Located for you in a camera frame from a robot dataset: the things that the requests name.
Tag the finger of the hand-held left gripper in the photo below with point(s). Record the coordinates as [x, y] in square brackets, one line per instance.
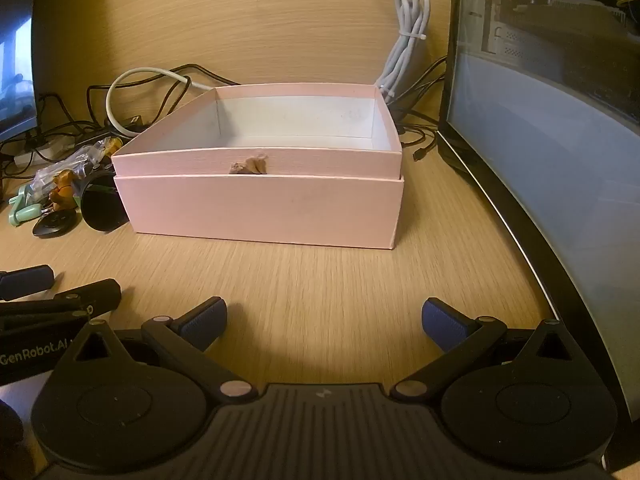
[30, 278]
[92, 294]

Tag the teal plastic crank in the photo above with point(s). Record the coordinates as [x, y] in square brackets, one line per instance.
[25, 210]

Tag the large computer monitor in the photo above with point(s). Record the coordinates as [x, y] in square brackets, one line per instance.
[550, 135]

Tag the dark computer monitor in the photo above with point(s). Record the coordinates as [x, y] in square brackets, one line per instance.
[15, 60]

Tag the orange bear figure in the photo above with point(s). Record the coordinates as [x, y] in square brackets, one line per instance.
[62, 183]

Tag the yellow red snack packet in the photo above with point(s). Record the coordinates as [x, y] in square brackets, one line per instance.
[108, 145]

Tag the pink cardboard box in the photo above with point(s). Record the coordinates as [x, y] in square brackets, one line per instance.
[260, 205]

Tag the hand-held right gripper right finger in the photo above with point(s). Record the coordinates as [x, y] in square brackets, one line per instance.
[445, 325]

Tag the white power strip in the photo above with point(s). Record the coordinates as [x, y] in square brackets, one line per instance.
[35, 155]

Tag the clear white plastic packet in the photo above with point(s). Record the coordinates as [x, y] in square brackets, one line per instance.
[75, 162]

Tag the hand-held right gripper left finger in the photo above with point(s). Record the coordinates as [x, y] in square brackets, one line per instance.
[205, 321]

